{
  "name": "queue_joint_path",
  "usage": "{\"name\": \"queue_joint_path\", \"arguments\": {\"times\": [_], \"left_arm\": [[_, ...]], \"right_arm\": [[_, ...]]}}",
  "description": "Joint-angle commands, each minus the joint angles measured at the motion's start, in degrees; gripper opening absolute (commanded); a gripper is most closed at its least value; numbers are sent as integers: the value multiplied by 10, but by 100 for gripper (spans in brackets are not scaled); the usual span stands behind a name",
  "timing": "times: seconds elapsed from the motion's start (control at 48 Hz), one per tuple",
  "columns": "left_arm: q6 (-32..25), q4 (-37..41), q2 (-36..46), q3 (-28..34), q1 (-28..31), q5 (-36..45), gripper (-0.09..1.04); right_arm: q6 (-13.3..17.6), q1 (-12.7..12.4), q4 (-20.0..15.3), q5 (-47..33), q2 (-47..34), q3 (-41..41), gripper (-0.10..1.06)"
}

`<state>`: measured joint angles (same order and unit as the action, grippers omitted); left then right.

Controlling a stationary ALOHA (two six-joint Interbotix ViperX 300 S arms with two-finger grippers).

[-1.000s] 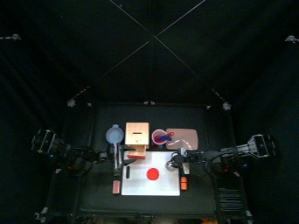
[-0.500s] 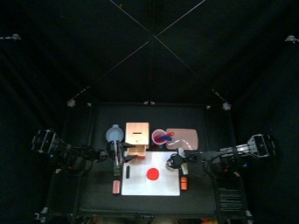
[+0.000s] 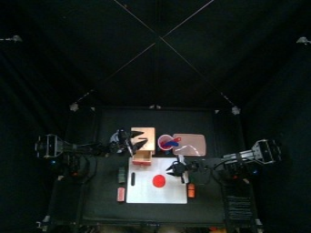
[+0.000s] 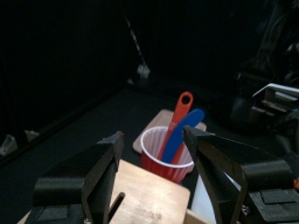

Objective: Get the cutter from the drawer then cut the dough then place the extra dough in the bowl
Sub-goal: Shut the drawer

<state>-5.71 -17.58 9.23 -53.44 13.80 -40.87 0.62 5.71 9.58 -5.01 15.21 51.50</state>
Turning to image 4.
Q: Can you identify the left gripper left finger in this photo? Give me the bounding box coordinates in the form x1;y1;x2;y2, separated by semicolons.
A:
26;130;127;224

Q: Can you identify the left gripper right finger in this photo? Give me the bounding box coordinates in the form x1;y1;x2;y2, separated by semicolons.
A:
181;125;299;224

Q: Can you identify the blue plastic dough tool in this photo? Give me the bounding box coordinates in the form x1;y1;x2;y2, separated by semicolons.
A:
161;108;207;165

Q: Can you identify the orange plastic dough tool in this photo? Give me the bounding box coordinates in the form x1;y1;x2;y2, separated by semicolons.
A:
156;91;195;165

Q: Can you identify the red plastic cup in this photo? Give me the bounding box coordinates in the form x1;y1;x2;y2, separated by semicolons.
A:
139;125;196;185

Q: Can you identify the silver frame corner bracket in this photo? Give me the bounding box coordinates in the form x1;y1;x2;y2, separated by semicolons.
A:
0;129;40;158
135;64;152;81

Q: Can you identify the thin diagonal brace wire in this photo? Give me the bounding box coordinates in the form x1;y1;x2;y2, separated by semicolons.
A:
124;16;147;67

